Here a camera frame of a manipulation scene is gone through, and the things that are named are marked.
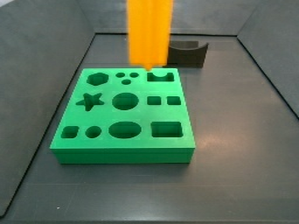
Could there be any orange star-shaped peg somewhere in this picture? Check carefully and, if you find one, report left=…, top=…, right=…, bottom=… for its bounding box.
left=127, top=0, right=174, bottom=71

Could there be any green shape-sorting board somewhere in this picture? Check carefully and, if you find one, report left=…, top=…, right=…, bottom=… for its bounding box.
left=51, top=68, right=195, bottom=164

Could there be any dark grey curved block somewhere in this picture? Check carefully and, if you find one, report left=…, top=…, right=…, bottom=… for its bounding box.
left=165, top=41, right=210, bottom=68

